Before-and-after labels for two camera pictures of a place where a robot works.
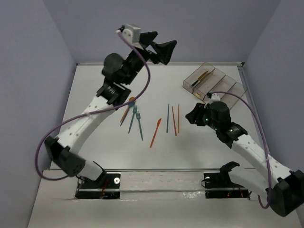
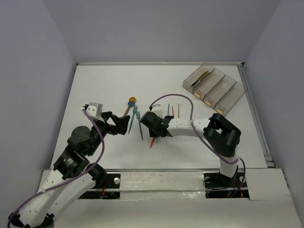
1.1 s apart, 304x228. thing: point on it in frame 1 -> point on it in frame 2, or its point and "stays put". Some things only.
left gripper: x=147 y=50 -> x=110 y=122
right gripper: x=196 y=115 -> x=152 y=132
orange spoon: x=130 y=99 stays put
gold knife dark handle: x=200 y=77 stays put
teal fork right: x=138 y=117 stays put
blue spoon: x=130 y=105 stays put
